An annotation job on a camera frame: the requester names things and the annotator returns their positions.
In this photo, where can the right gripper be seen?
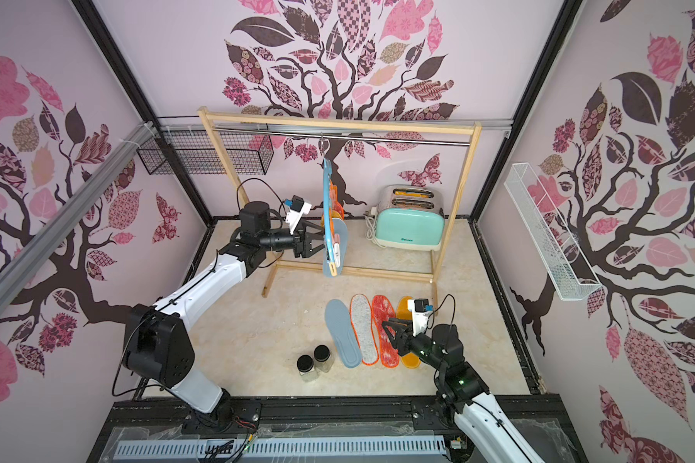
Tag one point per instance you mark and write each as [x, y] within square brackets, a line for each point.
[405, 339]

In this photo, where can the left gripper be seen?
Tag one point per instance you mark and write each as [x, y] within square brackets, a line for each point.
[305, 237]

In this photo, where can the red orange insole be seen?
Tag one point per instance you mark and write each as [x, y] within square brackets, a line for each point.
[383, 310]
[335, 208]

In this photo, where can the orange rimmed grey insole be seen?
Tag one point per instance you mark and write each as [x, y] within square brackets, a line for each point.
[362, 322]

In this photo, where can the grey blue insole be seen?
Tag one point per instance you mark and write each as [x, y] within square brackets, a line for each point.
[338, 322]

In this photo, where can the blue clip hanger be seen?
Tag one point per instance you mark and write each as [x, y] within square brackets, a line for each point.
[323, 146]

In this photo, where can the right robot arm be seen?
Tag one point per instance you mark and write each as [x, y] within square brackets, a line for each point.
[464, 397]

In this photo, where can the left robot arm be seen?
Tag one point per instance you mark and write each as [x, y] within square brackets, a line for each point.
[157, 345]

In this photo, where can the right black lid jar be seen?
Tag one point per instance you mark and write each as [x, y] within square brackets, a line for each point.
[323, 358]

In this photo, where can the black lid jar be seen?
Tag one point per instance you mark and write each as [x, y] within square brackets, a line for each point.
[323, 358]
[306, 368]

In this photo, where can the left black lid jar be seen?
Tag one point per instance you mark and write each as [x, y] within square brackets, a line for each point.
[306, 368]

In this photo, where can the mint green toaster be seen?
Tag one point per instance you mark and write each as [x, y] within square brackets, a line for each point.
[410, 217]

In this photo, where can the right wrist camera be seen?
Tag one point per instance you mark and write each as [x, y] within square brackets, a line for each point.
[420, 311]

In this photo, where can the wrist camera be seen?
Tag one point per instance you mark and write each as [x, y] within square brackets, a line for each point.
[297, 207]
[420, 311]

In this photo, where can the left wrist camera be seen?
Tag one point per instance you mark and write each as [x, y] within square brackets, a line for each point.
[297, 207]

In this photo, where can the black wire basket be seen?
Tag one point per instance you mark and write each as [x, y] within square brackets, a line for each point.
[250, 152]

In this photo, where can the white slotted cable duct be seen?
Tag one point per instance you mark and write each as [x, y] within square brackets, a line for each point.
[311, 449]

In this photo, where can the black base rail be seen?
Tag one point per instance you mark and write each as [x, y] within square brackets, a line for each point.
[541, 419]

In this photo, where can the white wire basket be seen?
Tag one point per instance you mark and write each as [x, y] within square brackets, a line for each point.
[537, 200]

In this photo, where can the aluminium frame bar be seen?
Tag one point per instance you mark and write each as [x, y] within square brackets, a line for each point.
[18, 273]

